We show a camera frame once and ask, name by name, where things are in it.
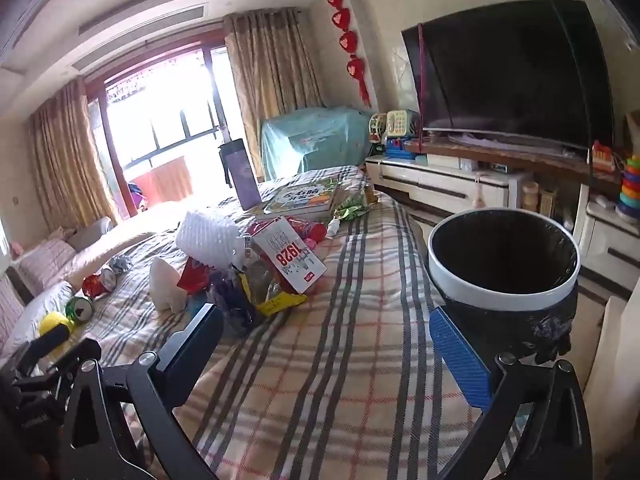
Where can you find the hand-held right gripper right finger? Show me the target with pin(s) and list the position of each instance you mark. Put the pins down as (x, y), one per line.
(460, 360)

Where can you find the wooden building model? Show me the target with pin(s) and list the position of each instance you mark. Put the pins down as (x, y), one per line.
(548, 202)

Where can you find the red drink can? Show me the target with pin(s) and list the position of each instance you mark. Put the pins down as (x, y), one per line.
(97, 282)

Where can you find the pink striped sofa cushion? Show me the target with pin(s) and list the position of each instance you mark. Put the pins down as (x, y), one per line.
(45, 265)

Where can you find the stacked beige containers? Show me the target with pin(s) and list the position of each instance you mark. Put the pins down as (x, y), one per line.
(530, 195)

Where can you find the purple thermos bottle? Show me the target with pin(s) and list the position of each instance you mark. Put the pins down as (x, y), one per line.
(242, 175)

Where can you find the white and red carton box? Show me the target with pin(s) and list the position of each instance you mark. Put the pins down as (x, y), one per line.
(290, 260)

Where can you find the small white bottle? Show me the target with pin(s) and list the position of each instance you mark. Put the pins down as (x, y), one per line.
(334, 226)

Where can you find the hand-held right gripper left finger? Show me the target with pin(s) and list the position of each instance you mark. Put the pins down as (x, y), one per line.
(192, 355)

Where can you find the yellow snack wrapper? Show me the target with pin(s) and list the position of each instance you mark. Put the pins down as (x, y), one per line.
(272, 302)

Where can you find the grey sofa pillow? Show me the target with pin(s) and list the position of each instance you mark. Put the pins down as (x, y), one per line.
(87, 232)

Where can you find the black flat screen television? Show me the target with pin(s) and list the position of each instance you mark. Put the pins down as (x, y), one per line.
(510, 70)

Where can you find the clear plastic wrapper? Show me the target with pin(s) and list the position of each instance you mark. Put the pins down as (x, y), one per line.
(227, 300)

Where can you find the white foam fruit net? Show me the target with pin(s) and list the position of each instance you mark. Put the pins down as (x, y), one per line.
(207, 240)

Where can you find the red snack packet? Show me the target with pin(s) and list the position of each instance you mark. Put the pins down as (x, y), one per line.
(192, 277)

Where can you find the red jar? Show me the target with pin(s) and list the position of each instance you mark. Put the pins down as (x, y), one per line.
(310, 232)

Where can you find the white paper box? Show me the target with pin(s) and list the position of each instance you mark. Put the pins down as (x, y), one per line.
(165, 285)

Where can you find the white trash bin black liner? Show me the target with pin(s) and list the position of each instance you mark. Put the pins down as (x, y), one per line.
(500, 290)

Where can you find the green drink can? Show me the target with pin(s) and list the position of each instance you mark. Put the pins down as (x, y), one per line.
(79, 307)

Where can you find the glass balcony door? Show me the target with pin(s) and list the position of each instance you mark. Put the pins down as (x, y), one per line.
(160, 110)

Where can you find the blue toy cash register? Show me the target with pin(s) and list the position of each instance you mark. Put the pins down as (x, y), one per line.
(399, 149)

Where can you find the yellow ball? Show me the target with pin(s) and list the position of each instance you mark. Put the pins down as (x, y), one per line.
(52, 320)

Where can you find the crumpled blue white wrapper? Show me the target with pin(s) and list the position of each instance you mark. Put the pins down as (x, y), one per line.
(120, 263)

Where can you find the beige curtain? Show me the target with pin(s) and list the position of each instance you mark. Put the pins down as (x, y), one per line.
(272, 85)
(65, 160)

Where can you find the brown marble television shelf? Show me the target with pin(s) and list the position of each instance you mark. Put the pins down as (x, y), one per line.
(500, 157)

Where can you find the green toy phone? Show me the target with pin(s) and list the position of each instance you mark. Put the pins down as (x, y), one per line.
(402, 122)

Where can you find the red yellow toy piano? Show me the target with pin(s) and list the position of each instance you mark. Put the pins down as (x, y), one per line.
(602, 157)

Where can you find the white pillow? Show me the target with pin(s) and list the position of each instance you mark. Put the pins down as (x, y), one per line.
(35, 310)

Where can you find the white television cabinet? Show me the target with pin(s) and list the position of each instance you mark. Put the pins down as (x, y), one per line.
(440, 185)

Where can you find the teal furniture dust cover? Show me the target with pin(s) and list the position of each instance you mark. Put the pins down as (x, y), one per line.
(310, 140)

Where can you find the green illustrated picture book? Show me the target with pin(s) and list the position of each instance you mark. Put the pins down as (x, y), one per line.
(300, 197)

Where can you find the red hanging knot ornament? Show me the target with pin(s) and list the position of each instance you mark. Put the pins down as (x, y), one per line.
(345, 40)

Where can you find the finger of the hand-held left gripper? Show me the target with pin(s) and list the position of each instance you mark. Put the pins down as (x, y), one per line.
(47, 344)

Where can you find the green snack bag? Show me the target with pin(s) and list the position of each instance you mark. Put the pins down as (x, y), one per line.
(352, 205)

